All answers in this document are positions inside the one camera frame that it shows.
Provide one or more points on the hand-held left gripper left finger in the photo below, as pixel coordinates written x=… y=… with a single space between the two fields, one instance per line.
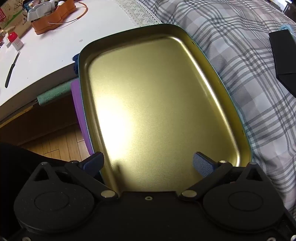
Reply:
x=92 y=163

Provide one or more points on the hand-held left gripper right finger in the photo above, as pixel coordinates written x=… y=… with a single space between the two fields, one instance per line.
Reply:
x=202 y=165

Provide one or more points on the gold metal tray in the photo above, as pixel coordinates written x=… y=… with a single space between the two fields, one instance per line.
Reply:
x=150 y=104

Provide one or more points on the blue face mask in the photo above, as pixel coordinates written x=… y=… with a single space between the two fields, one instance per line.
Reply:
x=285 y=27

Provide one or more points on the purple mat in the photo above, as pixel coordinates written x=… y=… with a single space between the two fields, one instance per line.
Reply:
x=77 y=104

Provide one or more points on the green foam roll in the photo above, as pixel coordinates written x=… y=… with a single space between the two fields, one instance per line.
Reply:
x=53 y=93

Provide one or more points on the dark blue cloth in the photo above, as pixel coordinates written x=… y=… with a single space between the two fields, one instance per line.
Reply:
x=75 y=62

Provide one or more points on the grey plaid blanket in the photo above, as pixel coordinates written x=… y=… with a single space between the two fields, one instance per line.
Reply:
x=242 y=69

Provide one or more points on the black triangular box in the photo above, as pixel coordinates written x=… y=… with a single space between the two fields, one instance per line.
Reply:
x=284 y=55

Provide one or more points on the red capped bottle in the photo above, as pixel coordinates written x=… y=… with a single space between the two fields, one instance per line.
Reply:
x=15 y=42

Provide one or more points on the orange leather tray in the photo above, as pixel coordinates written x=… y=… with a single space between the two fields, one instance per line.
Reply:
x=57 y=19

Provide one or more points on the white lace cloth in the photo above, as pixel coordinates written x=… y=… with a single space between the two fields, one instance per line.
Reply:
x=138 y=11

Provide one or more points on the printed cardboard box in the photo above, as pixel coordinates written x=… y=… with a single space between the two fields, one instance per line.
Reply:
x=11 y=14

